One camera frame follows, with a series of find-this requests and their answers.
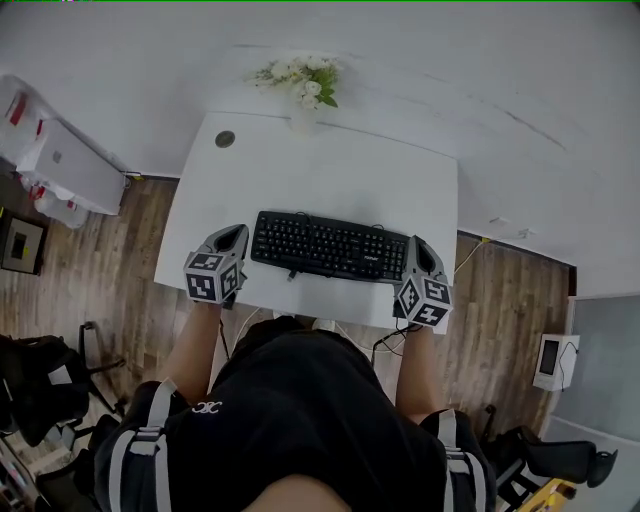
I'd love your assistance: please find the grey shoulder strap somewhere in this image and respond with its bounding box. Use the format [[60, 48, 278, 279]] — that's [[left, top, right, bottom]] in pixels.
[[106, 378, 178, 512], [436, 408, 489, 512]]

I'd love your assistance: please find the white flower bouquet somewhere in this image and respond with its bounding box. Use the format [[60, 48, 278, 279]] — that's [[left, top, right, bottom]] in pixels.
[[243, 54, 346, 110]]

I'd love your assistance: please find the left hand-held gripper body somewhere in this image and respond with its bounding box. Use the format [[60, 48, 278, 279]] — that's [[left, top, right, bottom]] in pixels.
[[182, 223, 250, 306]]

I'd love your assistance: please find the dark framed box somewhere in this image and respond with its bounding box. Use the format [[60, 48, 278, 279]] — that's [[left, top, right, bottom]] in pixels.
[[0, 211, 50, 277]]

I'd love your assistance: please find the white vase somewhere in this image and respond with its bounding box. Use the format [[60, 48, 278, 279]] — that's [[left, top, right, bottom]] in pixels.
[[289, 105, 319, 137]]

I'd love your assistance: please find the yellow cable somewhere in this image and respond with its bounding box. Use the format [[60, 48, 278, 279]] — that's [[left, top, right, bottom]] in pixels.
[[453, 238, 490, 275]]

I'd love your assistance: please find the white plastic bag red print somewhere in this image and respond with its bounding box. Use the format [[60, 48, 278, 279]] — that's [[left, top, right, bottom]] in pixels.
[[0, 74, 57, 172], [19, 172, 92, 231]]

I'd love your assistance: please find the person's left forearm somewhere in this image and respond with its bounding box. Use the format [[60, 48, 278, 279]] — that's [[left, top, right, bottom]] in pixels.
[[158, 299, 225, 404]]

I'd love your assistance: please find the white device with screen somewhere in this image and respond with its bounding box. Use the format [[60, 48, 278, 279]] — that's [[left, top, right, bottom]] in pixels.
[[531, 333, 582, 393]]

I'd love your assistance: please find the person's right forearm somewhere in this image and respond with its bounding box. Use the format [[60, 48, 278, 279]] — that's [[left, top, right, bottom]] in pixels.
[[394, 324, 447, 426]]

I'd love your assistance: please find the black keyboard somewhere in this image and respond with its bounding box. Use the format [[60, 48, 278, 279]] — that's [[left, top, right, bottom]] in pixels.
[[249, 210, 412, 285]]

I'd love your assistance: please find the person's black shirt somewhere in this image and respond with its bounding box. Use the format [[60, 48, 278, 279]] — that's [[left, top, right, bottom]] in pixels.
[[93, 314, 497, 512]]

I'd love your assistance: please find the black office chair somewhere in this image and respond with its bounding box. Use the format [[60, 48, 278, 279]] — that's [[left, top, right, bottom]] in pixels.
[[479, 403, 620, 507], [0, 321, 127, 448]]

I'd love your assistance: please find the black cable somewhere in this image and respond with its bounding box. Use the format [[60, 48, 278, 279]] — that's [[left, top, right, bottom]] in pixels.
[[371, 322, 425, 357]]

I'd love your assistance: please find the yellow object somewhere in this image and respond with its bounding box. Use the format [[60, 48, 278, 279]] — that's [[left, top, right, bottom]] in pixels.
[[517, 477, 577, 512]]

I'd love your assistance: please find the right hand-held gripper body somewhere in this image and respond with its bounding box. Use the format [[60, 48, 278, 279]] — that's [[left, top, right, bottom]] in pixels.
[[392, 234, 454, 335]]

